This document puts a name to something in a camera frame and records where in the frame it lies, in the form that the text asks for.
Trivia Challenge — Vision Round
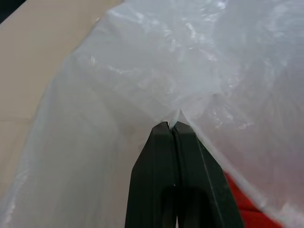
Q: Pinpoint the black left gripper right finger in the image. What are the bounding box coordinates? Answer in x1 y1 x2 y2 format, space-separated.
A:
171 121 244 228

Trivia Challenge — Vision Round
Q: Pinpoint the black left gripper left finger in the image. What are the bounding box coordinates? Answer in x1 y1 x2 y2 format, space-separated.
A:
126 121 178 228

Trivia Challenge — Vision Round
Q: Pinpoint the translucent white plastic bag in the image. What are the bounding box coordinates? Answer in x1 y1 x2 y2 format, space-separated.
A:
0 0 304 228

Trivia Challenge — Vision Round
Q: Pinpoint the red object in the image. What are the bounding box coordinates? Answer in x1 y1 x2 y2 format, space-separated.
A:
223 171 282 228

